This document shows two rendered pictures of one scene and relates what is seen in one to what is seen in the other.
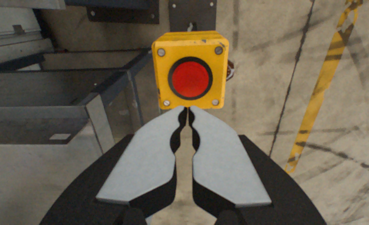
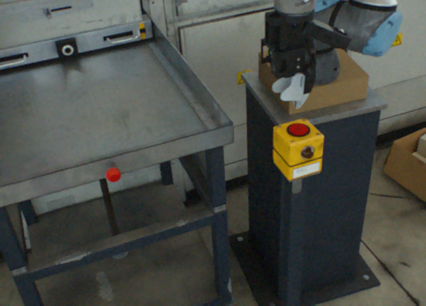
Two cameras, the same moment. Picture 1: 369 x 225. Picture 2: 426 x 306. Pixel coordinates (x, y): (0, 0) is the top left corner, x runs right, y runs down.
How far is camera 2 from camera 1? 1.07 m
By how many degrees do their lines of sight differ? 65
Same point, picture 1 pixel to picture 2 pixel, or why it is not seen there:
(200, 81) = (300, 130)
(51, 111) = not seen: hidden behind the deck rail
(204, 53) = (313, 130)
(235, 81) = not seen: outside the picture
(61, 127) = (214, 110)
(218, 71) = (309, 136)
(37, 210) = (75, 106)
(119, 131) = (54, 278)
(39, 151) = (172, 107)
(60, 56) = (177, 199)
